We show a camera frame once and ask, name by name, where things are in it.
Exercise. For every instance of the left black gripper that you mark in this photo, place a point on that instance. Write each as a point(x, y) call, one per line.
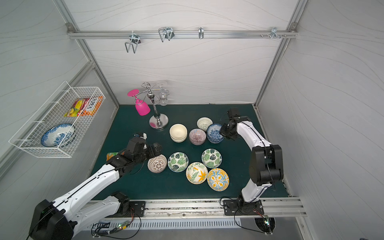
point(153, 150)

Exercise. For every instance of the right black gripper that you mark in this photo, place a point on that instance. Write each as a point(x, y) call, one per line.
point(225, 130)

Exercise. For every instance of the white lattice bowl front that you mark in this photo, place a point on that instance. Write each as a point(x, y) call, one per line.
point(157, 164)

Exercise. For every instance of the white lattice bowl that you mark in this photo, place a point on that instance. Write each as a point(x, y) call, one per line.
point(203, 123)
point(157, 164)

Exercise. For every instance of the blue white bowl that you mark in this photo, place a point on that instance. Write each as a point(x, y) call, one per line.
point(59, 135)
point(213, 131)

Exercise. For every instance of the green leaf bowl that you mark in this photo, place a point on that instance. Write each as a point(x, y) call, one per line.
point(211, 158)
point(178, 162)

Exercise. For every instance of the cream bowl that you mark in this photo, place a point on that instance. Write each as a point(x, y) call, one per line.
point(178, 131)
point(178, 140)

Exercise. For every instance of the pink striped bowl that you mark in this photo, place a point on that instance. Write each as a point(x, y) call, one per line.
point(197, 135)
point(197, 143)

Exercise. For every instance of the blue patterned bowl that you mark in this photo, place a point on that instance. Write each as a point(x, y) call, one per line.
point(215, 140)

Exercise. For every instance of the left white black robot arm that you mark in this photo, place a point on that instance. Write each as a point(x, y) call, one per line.
point(50, 224)

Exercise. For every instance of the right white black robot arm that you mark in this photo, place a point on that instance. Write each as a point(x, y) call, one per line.
point(266, 164)

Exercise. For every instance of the white lattice bowl back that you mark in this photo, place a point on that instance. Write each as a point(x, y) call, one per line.
point(203, 123)

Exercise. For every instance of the chrome glass holder stand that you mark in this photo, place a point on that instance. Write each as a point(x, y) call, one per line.
point(158, 121)

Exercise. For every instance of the pink plastic wine glass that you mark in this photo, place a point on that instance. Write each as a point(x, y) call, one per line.
point(140, 105)

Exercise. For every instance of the dark green table mat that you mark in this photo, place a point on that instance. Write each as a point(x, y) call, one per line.
point(142, 184)

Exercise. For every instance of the green snack bag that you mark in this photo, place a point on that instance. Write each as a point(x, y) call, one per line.
point(110, 155)

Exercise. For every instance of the yellow leaf patterned bowl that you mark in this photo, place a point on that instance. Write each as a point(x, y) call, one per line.
point(196, 173)

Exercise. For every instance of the blue yellow floral bowl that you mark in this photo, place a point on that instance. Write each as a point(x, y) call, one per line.
point(218, 179)

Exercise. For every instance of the clear wine glass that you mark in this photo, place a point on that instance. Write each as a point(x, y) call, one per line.
point(163, 94)

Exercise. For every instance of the colourful snack packet in basket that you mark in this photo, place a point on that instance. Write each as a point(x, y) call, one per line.
point(85, 107)

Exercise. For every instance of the blue white bowl in basket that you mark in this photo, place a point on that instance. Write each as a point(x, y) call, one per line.
point(59, 135)

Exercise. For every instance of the small metal hook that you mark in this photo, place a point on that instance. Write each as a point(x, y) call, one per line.
point(201, 33)

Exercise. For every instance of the metal hook right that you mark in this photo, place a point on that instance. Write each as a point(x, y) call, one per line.
point(273, 34)

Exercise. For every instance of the metal double hook left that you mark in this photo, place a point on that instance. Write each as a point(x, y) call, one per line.
point(132, 43)

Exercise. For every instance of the metal double hook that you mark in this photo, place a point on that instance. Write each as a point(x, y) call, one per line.
point(166, 33)
point(132, 43)

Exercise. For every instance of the metal double hook middle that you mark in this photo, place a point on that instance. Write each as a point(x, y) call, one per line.
point(166, 33)

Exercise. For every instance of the aluminium top crossbar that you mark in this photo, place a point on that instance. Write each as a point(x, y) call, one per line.
point(187, 35)

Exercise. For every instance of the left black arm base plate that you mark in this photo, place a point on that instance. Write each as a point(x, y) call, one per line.
point(136, 208)

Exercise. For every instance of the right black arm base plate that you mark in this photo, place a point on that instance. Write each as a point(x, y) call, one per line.
point(238, 208)

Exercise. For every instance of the aluminium front mounting rail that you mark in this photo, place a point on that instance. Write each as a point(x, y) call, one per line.
point(186, 207)

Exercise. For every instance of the white wire wall basket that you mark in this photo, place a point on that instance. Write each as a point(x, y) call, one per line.
point(50, 114)

